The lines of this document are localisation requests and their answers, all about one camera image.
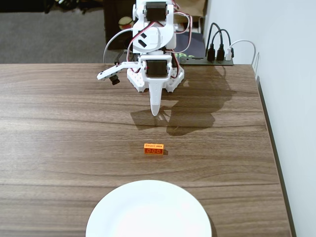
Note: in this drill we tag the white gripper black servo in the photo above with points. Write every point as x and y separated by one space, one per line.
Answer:
156 69

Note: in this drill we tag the orange lego block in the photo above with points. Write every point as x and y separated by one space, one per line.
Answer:
153 149

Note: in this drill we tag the white round plate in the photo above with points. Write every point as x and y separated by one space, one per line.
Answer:
148 212

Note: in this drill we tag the black usb hub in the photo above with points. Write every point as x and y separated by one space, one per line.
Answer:
209 63

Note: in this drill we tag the round red cream ball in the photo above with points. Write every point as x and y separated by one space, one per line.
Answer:
125 22

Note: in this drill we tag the black cabinet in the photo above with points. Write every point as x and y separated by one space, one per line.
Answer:
113 14

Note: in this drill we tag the brown cardboard box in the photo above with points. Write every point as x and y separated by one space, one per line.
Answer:
190 8

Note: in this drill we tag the black wrist camera lens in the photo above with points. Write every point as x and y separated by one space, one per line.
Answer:
114 80

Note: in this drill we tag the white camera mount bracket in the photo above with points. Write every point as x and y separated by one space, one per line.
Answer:
111 71

